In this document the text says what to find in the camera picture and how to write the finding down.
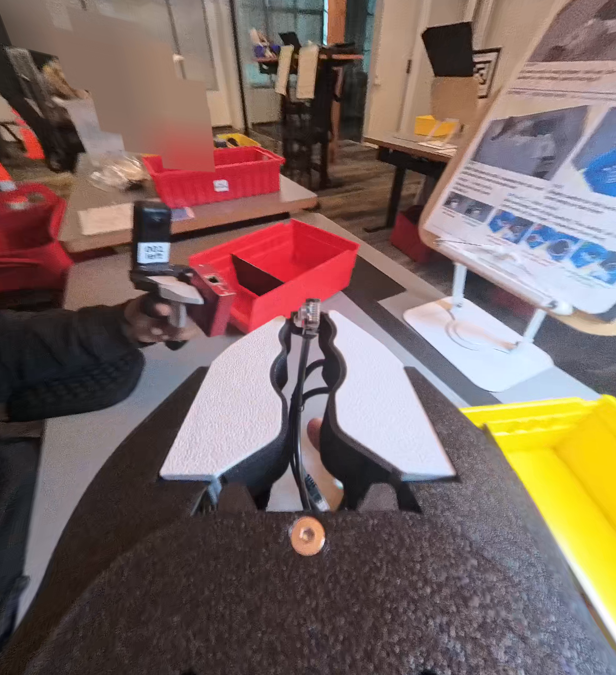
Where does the black bin divider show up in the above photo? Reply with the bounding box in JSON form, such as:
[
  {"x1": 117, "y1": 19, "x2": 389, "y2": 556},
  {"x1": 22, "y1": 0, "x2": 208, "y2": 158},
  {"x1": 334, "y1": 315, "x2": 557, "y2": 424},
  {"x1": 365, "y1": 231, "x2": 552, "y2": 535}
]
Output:
[{"x1": 230, "y1": 254, "x2": 283, "y2": 297}]

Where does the red ribbed tote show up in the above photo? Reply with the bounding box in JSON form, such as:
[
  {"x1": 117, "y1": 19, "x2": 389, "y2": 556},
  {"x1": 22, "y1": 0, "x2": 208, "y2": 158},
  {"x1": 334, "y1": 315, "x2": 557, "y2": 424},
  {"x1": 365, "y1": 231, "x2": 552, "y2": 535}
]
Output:
[{"x1": 142, "y1": 147, "x2": 287, "y2": 210}]

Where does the black board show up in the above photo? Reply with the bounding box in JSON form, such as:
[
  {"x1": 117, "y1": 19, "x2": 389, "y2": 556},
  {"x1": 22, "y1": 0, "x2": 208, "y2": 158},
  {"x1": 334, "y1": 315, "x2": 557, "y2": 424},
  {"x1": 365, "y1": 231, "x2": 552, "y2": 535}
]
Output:
[{"x1": 420, "y1": 21, "x2": 476, "y2": 79}]

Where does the person's left forearm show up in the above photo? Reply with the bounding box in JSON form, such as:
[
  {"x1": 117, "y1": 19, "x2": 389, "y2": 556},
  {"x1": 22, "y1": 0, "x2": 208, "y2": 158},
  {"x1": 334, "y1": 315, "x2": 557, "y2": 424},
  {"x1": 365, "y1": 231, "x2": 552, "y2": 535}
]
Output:
[{"x1": 0, "y1": 305, "x2": 146, "y2": 404}]

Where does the wooden table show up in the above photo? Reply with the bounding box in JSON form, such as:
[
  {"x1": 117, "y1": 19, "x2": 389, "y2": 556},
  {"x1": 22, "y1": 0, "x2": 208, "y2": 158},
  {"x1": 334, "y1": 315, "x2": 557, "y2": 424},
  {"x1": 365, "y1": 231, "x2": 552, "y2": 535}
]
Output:
[{"x1": 362, "y1": 132, "x2": 463, "y2": 234}]

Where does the small yellow parts bin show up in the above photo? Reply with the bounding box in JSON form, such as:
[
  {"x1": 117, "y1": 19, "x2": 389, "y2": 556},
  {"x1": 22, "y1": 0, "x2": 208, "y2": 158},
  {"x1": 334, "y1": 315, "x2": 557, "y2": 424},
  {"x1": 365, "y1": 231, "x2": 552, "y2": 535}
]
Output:
[{"x1": 413, "y1": 114, "x2": 461, "y2": 139}]

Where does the person's left hand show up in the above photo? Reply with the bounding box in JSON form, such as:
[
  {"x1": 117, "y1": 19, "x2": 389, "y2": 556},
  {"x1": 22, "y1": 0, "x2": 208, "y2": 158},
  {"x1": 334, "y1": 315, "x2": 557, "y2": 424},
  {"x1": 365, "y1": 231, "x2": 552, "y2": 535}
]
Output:
[{"x1": 122, "y1": 294, "x2": 207, "y2": 345}]

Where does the person's right hand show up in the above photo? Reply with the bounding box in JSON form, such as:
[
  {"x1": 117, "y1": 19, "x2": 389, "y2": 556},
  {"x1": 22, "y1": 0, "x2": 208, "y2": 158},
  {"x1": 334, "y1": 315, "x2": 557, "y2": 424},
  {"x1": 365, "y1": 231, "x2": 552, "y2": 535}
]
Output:
[{"x1": 307, "y1": 417, "x2": 345, "y2": 491}]

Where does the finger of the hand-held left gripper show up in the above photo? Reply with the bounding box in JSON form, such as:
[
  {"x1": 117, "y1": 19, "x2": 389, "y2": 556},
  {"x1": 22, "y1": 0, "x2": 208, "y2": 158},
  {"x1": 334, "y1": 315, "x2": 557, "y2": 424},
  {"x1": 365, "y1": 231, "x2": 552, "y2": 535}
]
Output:
[{"x1": 155, "y1": 279, "x2": 205, "y2": 307}]

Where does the red bag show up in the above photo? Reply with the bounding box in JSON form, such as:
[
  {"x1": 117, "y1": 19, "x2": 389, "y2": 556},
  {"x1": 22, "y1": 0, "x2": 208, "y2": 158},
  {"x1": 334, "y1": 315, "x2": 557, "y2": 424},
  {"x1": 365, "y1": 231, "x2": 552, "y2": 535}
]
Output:
[
  {"x1": 390, "y1": 206, "x2": 439, "y2": 264},
  {"x1": 0, "y1": 184, "x2": 75, "y2": 302}
]

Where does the yellow plastic bin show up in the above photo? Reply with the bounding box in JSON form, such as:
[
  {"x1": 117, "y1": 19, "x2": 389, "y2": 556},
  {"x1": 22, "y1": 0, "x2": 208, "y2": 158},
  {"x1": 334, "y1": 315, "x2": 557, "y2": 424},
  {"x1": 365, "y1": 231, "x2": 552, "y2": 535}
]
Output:
[{"x1": 461, "y1": 394, "x2": 616, "y2": 675}]

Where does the black cable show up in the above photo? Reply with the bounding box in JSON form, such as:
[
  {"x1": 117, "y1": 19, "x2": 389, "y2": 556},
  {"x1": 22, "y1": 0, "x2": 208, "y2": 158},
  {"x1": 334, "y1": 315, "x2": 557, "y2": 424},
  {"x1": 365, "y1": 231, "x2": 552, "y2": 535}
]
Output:
[{"x1": 288, "y1": 298, "x2": 332, "y2": 513}]

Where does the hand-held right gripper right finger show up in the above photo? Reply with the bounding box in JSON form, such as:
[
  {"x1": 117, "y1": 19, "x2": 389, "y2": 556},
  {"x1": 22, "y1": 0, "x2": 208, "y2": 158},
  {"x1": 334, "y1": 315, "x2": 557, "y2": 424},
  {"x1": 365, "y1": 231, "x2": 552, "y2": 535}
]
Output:
[{"x1": 320, "y1": 311, "x2": 456, "y2": 482}]

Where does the red ethernet adapter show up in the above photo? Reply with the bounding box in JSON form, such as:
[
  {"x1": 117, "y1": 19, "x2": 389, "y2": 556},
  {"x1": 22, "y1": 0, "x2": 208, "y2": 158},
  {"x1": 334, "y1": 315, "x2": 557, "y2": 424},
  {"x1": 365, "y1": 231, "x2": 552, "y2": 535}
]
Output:
[{"x1": 188, "y1": 264, "x2": 236, "y2": 338}]

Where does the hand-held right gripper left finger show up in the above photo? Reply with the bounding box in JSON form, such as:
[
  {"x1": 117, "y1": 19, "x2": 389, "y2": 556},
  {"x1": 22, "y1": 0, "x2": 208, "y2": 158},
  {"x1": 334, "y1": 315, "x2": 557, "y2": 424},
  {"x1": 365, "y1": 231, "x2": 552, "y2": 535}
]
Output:
[{"x1": 159, "y1": 318, "x2": 292, "y2": 504}]

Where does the red plastic bin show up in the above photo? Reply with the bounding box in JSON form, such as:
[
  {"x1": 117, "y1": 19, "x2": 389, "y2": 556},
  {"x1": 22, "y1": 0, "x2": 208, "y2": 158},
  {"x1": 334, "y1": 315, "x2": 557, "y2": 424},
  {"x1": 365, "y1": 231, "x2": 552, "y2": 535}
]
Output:
[{"x1": 188, "y1": 219, "x2": 360, "y2": 334}]

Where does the black chair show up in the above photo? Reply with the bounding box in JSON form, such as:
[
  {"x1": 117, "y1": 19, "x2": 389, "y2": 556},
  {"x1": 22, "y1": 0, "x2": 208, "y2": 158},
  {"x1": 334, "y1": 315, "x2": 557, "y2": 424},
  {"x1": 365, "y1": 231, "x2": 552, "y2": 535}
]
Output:
[{"x1": 255, "y1": 32, "x2": 366, "y2": 192}]

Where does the plywood workbench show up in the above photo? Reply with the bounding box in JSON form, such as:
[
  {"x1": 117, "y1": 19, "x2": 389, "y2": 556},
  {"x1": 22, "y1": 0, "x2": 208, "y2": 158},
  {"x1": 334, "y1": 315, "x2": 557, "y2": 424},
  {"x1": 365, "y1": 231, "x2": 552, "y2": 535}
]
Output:
[{"x1": 59, "y1": 153, "x2": 319, "y2": 254}]

